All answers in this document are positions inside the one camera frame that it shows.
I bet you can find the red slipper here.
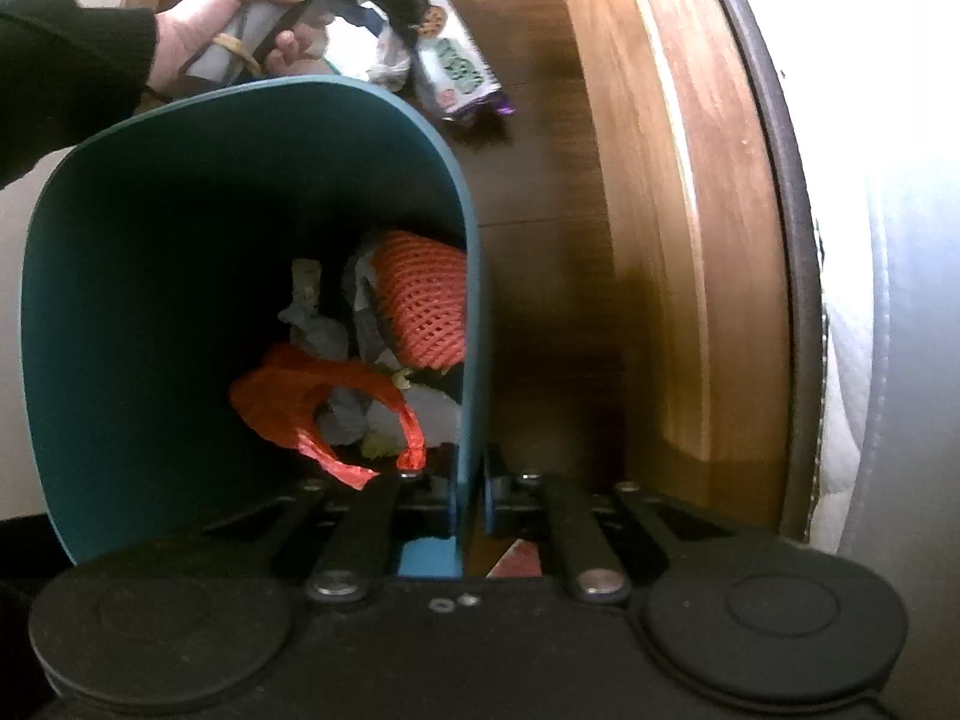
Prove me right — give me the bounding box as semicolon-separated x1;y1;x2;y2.
487;539;542;578

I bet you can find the wooden bed frame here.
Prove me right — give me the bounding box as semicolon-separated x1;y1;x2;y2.
566;0;825;538

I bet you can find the person's left hand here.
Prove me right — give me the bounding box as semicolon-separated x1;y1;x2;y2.
146;0;331;96

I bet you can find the red plastic bag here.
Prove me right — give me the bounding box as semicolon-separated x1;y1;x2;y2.
229;344;427;491

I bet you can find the dark teal trash bin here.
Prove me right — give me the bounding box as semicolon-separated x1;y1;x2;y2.
20;76;490;575

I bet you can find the knotted white plastic bag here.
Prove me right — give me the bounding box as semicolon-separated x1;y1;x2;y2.
324;4;412;93

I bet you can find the white green snack wrapper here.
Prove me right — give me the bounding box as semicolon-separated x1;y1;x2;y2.
412;0;514;125

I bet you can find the white lace bed sheet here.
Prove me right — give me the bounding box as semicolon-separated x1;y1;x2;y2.
747;0;958;718

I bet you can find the red foam fruit net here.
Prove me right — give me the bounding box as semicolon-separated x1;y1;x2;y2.
371;231;467;371

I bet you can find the black sleeve forearm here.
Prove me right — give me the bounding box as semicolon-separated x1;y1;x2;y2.
0;0;158;185

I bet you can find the grey paper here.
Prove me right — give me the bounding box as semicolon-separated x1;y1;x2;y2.
278;250;462;460

